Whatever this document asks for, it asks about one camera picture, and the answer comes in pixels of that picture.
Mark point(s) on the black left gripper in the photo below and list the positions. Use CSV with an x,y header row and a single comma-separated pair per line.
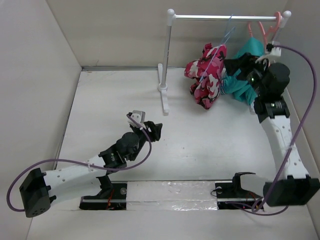
x,y
154,128

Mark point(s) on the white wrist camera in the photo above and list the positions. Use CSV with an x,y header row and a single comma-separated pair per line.
x,y
136,116
272,53

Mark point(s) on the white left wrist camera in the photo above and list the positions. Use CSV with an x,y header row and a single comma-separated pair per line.
x,y
136,116

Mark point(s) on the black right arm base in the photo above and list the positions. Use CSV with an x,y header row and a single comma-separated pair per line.
x,y
241,191

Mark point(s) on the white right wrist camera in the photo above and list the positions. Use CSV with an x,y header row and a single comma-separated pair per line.
x,y
272,53

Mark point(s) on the teal shorts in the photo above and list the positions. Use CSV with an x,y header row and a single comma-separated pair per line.
x,y
241,90

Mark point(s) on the pink plastic hanger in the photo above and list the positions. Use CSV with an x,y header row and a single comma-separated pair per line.
x,y
272,30

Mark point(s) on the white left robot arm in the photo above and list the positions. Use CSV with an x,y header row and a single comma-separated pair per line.
x,y
42,189

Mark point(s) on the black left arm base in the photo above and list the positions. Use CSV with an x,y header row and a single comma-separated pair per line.
x,y
111,197

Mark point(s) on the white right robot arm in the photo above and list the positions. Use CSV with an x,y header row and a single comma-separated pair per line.
x,y
292,185

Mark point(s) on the pink camouflage trousers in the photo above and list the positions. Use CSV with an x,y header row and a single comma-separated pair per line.
x,y
207,73

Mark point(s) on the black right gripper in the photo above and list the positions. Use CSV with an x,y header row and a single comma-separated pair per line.
x,y
232,65

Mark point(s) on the white clothes rack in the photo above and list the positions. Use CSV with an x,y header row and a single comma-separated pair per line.
x,y
172,17

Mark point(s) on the blue wire hanger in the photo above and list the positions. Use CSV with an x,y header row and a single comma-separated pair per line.
x,y
224,40

